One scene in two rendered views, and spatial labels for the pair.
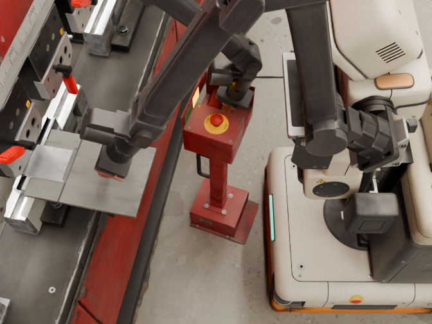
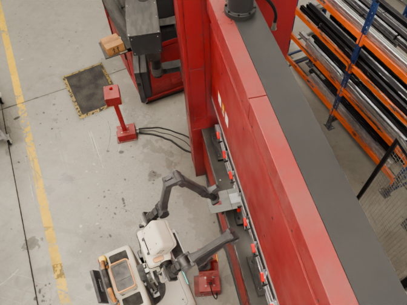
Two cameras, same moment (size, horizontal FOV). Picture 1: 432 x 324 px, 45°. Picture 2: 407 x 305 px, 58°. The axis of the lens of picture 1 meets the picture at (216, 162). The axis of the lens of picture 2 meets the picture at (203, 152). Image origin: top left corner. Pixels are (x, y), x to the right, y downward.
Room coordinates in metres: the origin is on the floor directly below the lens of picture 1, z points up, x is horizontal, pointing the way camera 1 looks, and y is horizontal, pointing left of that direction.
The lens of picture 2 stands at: (1.75, -0.33, 3.69)
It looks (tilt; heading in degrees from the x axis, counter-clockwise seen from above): 56 degrees down; 158
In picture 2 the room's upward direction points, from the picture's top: 4 degrees counter-clockwise
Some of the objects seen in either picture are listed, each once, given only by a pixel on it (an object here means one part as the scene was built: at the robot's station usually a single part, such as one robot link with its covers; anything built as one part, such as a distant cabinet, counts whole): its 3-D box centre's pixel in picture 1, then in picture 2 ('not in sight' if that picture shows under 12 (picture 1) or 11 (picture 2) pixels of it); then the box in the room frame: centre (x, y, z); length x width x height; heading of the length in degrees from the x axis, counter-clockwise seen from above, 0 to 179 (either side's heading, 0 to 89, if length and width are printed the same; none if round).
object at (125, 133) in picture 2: not in sight; (119, 114); (-1.23, -0.17, 0.41); 0.25 x 0.20 x 0.83; 78
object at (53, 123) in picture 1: (36, 154); not in sight; (0.61, 0.43, 0.99); 0.20 x 0.03 x 0.03; 168
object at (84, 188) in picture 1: (92, 171); (223, 200); (0.56, 0.29, 1.00); 0.26 x 0.18 x 0.01; 78
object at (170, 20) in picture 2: not in sight; (171, 34); (-0.74, 0.44, 1.67); 0.40 x 0.24 x 0.07; 168
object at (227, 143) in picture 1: (218, 116); (208, 261); (0.87, -0.01, 0.75); 0.20 x 0.16 x 0.18; 159
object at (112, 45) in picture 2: not in sight; (111, 43); (-1.68, 0.04, 1.04); 0.30 x 0.26 x 0.12; 179
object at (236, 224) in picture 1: (225, 209); (206, 283); (0.86, -0.04, 0.06); 0.25 x 0.20 x 0.12; 69
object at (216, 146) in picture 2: not in sight; (217, 147); (-0.01, 0.50, 0.89); 0.30 x 0.05 x 0.03; 168
